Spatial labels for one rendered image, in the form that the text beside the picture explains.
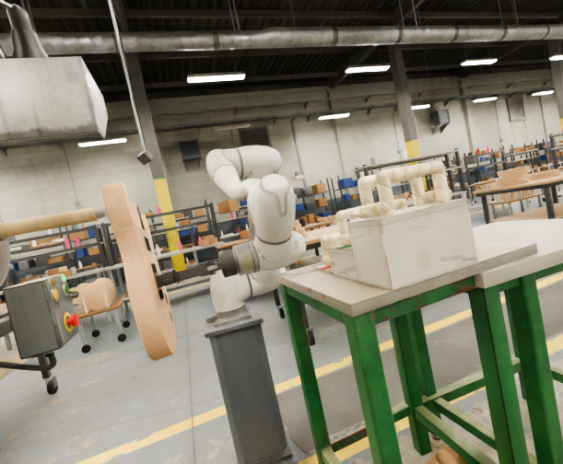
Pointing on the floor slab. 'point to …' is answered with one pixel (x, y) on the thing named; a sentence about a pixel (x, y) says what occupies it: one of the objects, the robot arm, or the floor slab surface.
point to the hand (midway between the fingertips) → (159, 281)
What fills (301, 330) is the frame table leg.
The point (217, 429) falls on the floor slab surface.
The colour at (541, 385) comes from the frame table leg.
